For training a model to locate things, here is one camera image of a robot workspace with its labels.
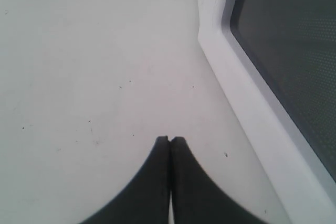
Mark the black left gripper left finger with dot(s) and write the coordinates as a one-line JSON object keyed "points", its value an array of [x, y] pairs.
{"points": [[146, 198]]}

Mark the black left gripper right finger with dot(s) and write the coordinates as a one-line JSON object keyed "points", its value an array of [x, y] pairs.
{"points": [[195, 197]]}

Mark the white microwave oven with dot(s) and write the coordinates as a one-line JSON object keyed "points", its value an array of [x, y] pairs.
{"points": [[275, 61]]}

